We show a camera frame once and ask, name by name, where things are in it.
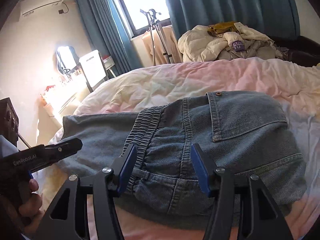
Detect teal curtain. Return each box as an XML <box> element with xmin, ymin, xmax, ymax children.
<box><xmin>166</xmin><ymin>0</ymin><xmax>300</xmax><ymax>40</ymax></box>
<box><xmin>75</xmin><ymin>0</ymin><xmax>143</xmax><ymax>75</ymax></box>

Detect person left hand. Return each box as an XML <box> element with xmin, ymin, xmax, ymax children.
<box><xmin>1</xmin><ymin>179</ymin><xmax>44</xmax><ymax>238</ymax></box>

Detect blue denim jeans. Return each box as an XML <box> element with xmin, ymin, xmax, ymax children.
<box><xmin>58</xmin><ymin>91</ymin><xmax>306</xmax><ymax>219</ymax></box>

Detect pastel pink duvet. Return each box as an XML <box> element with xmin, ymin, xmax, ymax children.
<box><xmin>32</xmin><ymin>56</ymin><xmax>320</xmax><ymax>240</ymax></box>

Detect white vanity desk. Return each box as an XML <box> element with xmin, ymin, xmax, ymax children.
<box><xmin>41</xmin><ymin>74</ymin><xmax>89</xmax><ymax>126</ymax></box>

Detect silver tripod stand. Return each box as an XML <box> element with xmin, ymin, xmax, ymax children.
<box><xmin>139</xmin><ymin>8</ymin><xmax>176</xmax><ymax>66</ymax></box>

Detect black bedside armchair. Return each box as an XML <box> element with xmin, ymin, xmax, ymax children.
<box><xmin>271</xmin><ymin>36</ymin><xmax>319</xmax><ymax>67</ymax></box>

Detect mustard yellow garment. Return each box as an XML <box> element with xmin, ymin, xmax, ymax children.
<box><xmin>207</xmin><ymin>21</ymin><xmax>238</xmax><ymax>37</ymax></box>

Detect black wall plug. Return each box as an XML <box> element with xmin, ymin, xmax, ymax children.
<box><xmin>58</xmin><ymin>2</ymin><xmax>69</xmax><ymax>15</ymax></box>

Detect white wall air conditioner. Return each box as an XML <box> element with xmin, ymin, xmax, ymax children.
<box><xmin>19</xmin><ymin>0</ymin><xmax>64</xmax><ymax>21</ymax></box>

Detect teal curtain right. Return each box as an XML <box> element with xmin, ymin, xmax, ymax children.
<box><xmin>166</xmin><ymin>0</ymin><xmax>300</xmax><ymax>40</ymax></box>

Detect cream puffer jacket pile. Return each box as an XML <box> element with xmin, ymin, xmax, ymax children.
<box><xmin>177</xmin><ymin>22</ymin><xmax>284</xmax><ymax>62</ymax></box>

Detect beige hanging sweater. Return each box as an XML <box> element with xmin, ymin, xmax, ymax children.
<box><xmin>142</xmin><ymin>25</ymin><xmax>183</xmax><ymax>65</ymax></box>

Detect teal curtain left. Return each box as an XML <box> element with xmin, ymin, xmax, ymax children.
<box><xmin>75</xmin><ymin>0</ymin><xmax>143</xmax><ymax>75</ymax></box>

